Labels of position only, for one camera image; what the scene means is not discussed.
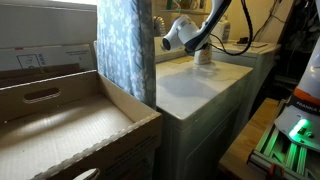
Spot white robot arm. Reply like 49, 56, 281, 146
162, 0, 320, 152

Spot white detergent bottle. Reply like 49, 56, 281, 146
194, 43, 212, 65

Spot grey dryer machine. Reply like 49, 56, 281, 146
153, 34, 254, 180

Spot brown cardboard box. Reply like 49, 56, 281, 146
0, 70, 162, 180

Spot green boxes on shelf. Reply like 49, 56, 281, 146
166, 0, 206, 10

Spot white jug on washer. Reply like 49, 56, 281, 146
211, 19, 231, 43

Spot small black object on washer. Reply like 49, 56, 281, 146
237, 37, 249, 44

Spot wooden platform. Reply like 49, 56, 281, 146
216, 98, 279, 180

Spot white washing machine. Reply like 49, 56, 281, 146
211, 40, 280, 125

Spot white flat cardboard box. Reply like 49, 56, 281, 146
0, 44, 95, 71

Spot silver flexible vent hose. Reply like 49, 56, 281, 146
153, 15, 168, 38

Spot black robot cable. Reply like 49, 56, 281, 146
209, 0, 254, 57

